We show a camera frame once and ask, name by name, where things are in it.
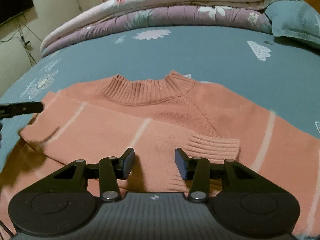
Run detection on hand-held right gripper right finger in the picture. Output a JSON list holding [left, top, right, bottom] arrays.
[[175, 147, 275, 203]]

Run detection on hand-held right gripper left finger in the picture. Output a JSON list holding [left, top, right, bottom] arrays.
[[42, 147, 135, 203]]

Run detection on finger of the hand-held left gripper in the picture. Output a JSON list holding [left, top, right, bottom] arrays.
[[0, 101, 45, 119]]

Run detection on pink striped sweater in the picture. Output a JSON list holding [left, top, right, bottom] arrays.
[[0, 70, 320, 240]]

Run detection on purple floral quilt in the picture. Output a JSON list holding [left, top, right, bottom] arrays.
[[41, 5, 273, 58]]

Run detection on teal patterned pillow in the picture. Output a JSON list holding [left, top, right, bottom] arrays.
[[265, 0, 320, 55]]

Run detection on black wall cables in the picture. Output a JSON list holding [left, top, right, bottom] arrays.
[[0, 14, 43, 67]]

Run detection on black wall television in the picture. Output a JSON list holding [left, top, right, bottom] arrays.
[[0, 0, 34, 25]]

